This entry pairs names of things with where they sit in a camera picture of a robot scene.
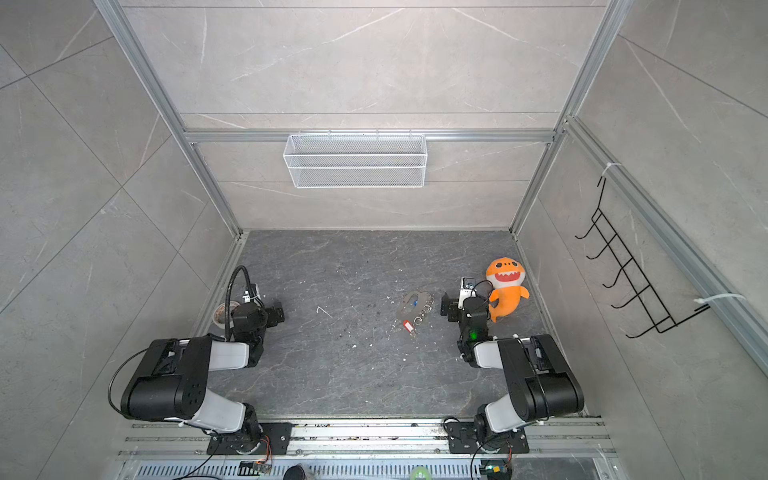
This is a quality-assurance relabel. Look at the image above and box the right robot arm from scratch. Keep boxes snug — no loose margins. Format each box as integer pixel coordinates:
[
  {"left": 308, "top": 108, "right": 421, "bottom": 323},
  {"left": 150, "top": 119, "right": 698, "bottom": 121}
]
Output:
[{"left": 440, "top": 294, "right": 585, "bottom": 441}]

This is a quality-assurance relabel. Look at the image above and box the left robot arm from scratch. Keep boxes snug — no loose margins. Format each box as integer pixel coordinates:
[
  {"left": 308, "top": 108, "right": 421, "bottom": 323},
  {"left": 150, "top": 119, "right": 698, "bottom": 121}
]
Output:
[{"left": 111, "top": 301, "right": 285, "bottom": 452}]

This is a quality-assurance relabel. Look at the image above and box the masking tape roll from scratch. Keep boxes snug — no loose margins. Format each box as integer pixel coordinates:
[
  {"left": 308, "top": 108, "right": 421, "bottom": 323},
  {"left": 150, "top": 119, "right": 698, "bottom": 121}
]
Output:
[{"left": 212, "top": 301, "right": 240, "bottom": 330}]

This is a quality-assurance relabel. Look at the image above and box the orange shark plush toy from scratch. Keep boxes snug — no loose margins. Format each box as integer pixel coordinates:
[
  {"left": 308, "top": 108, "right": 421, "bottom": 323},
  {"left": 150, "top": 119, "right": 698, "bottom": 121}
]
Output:
[{"left": 486, "top": 257, "right": 530, "bottom": 323}]

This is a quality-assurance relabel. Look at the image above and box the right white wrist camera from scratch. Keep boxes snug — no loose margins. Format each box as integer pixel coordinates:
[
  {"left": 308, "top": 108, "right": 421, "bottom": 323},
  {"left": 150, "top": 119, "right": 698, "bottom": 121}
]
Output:
[{"left": 458, "top": 277, "right": 477, "bottom": 309}]

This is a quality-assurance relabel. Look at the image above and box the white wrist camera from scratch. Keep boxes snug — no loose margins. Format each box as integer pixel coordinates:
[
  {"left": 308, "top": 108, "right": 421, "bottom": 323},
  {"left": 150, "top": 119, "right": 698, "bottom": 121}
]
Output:
[
  {"left": 242, "top": 283, "right": 264, "bottom": 307},
  {"left": 458, "top": 277, "right": 477, "bottom": 309}
]

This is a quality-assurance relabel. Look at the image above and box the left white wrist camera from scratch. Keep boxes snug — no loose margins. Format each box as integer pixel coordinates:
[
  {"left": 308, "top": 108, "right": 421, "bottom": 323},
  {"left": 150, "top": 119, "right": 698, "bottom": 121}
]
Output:
[{"left": 242, "top": 283, "right": 264, "bottom": 307}]

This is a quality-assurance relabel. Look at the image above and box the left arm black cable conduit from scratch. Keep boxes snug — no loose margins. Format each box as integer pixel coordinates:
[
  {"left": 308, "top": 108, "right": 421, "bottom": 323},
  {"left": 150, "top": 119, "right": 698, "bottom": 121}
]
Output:
[{"left": 224, "top": 265, "right": 254, "bottom": 342}]

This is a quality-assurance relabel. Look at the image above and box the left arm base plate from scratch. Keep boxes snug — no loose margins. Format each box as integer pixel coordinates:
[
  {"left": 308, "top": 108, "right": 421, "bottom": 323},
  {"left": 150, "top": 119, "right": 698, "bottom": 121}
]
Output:
[{"left": 206, "top": 422, "right": 293, "bottom": 456}]

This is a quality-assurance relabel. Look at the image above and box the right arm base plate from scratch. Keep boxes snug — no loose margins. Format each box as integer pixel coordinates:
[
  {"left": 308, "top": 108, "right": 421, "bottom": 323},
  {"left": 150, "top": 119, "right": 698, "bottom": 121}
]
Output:
[{"left": 441, "top": 417, "right": 530, "bottom": 454}]

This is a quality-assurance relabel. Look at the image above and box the white wire mesh basket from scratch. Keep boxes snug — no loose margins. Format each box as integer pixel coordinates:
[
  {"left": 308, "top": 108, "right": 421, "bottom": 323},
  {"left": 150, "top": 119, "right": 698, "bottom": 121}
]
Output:
[{"left": 283, "top": 133, "right": 428, "bottom": 189}]

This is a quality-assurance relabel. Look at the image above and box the aluminium mounting rail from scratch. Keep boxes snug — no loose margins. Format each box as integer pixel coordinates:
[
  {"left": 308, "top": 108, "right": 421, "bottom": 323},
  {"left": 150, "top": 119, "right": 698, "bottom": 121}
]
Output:
[{"left": 104, "top": 416, "right": 626, "bottom": 479}]

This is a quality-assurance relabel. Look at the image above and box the black wire hook rack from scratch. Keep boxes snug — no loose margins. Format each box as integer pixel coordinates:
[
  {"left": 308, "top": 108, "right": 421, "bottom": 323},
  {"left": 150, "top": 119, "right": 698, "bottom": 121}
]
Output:
[{"left": 574, "top": 177, "right": 711, "bottom": 340}]

